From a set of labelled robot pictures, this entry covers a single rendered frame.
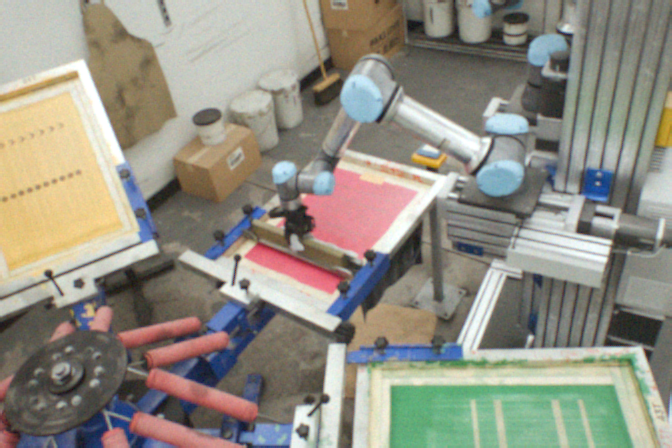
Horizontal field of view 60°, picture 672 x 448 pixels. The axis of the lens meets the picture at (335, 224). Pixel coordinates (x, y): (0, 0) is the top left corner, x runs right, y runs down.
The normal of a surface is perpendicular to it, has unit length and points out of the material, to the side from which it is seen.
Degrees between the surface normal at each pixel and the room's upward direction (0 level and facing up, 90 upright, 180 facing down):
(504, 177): 94
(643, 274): 90
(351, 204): 0
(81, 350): 0
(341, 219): 0
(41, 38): 90
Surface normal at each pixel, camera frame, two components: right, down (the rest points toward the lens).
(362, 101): -0.40, 0.59
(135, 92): 0.43, 0.53
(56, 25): 0.81, 0.29
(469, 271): -0.15, -0.74
